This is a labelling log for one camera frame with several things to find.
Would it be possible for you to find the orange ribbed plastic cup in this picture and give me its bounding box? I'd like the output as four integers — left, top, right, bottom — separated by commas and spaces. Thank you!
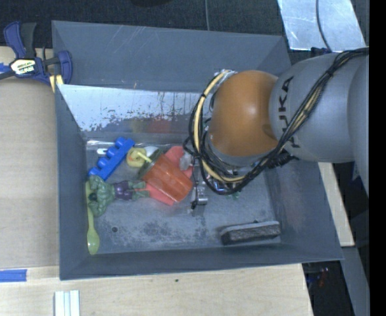
137, 146, 194, 203

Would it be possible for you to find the red flat cloth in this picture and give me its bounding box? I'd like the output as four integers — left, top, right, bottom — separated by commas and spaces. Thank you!
145, 145, 194, 207

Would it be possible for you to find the dark brown flat block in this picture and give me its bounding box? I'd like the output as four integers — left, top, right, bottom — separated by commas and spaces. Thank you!
218, 220, 283, 246

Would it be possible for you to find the small yellow cup with straw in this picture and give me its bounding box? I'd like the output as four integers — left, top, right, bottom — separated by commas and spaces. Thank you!
126, 147, 153, 169

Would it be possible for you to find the blue toothed toy block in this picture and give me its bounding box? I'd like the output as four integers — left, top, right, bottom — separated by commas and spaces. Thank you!
87, 136, 136, 182

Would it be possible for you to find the green toy figure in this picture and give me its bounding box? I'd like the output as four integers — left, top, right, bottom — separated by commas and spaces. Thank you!
87, 174, 151, 218

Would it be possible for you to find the yellow-green plastic spoon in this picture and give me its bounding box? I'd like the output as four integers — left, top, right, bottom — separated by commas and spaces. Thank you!
85, 180, 101, 256

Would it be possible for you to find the grey metal bin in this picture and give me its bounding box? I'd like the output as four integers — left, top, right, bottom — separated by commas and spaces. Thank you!
51, 20, 345, 281

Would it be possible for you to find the pale wood flat board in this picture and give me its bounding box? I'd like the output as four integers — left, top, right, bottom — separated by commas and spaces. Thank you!
0, 77, 60, 270

